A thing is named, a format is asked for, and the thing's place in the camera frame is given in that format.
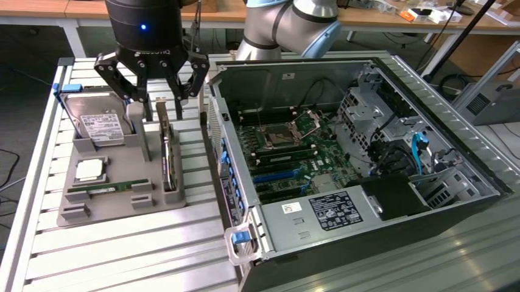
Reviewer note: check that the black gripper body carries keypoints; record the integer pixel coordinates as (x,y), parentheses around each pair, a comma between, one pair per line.
(145,30)

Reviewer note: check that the graphics card with black fan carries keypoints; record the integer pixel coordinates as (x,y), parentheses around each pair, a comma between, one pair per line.
(168,158)

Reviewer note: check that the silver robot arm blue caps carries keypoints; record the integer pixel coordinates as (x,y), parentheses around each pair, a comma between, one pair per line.
(263,27)

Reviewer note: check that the blue disk caddy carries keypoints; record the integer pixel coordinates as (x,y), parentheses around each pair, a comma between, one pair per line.
(72,88)

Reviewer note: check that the silver hard disk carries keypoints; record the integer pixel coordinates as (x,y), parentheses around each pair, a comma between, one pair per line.
(101,121)

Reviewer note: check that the brown cardboard box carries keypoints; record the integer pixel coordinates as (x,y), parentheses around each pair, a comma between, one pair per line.
(207,6)

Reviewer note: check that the thin metal locking lever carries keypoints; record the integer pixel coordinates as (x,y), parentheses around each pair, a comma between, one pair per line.
(258,118)

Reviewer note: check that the wooden office desk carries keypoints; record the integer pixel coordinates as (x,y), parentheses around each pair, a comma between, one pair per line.
(486,23)
(40,12)

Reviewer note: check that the CPU socket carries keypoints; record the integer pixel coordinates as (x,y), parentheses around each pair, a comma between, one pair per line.
(278,137)

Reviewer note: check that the grey parts rack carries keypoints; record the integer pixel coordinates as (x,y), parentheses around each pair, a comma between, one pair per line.
(121,164)

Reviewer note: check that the metal socket cover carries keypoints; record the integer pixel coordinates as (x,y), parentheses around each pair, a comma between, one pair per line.
(306,124)

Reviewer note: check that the silver CPU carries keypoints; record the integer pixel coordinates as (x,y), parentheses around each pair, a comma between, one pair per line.
(89,169)

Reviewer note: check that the black RAM stick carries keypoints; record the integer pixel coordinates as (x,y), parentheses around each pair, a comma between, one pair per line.
(283,158)

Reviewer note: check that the green RAM stick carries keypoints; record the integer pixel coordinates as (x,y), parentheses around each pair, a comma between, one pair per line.
(113,186)

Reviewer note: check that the green motherboard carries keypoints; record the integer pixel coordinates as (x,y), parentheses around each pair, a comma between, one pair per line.
(324,143)

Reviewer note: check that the metal disk bay cage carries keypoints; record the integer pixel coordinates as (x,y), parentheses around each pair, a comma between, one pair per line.
(356,114)

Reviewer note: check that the black expansion slot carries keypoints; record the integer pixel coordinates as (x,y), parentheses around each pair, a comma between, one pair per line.
(283,197)

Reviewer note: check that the silver chipset heatsink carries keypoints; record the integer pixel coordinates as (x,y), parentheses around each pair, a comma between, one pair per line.
(328,184)

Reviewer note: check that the grey power supply unit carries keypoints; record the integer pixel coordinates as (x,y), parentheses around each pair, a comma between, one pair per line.
(300,225)

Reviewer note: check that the white box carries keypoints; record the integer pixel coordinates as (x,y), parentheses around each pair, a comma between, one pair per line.
(439,16)

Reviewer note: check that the black stand pole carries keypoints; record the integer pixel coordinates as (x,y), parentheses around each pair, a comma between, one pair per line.
(462,36)

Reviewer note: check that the black monitor stand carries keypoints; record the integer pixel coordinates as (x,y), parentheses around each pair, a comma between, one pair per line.
(462,9)

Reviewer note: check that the open black PC case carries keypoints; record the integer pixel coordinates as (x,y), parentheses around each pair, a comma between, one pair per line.
(364,252)

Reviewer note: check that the metal disk bay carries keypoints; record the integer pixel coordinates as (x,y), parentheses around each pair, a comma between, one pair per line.
(446,191)

